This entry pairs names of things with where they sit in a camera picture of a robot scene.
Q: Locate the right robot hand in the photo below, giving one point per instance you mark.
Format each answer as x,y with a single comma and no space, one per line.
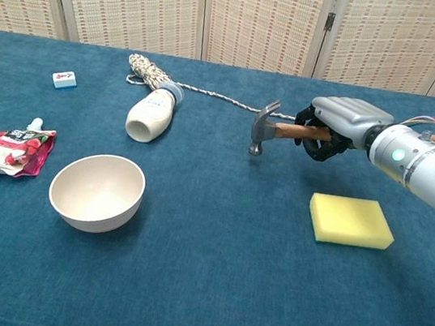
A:
342,122

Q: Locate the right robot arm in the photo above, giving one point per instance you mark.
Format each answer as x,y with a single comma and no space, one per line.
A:
425,169

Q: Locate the yellow sponge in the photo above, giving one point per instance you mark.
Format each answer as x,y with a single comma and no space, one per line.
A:
350,221

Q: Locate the woven folding screen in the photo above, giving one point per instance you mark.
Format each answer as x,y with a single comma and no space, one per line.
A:
239,16

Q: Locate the white plastic bottle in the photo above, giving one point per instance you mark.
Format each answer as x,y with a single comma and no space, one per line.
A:
153,114

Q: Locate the blue table cloth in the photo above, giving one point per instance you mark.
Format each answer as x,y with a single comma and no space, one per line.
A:
201,271

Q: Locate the beige bowl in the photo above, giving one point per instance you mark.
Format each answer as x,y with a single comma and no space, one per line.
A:
96,193

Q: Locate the white mahjong tile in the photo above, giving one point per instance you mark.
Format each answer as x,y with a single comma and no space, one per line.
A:
64,79

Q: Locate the red drink pouch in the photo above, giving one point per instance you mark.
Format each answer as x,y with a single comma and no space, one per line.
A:
16,153

